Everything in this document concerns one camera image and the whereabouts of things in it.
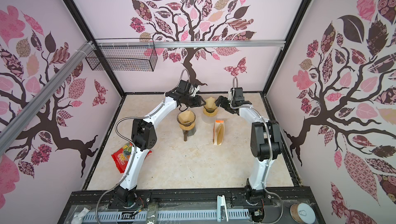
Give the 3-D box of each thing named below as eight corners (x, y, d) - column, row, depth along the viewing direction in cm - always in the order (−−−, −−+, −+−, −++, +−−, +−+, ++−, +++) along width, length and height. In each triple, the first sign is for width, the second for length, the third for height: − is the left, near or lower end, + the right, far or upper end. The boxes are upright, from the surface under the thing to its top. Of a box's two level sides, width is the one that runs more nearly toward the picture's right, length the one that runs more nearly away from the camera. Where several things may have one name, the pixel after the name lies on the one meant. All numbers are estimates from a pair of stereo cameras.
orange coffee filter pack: (213, 145, 94) (214, 138, 87) (212, 128, 102) (213, 120, 94) (224, 145, 94) (225, 138, 87) (222, 128, 102) (223, 120, 94)
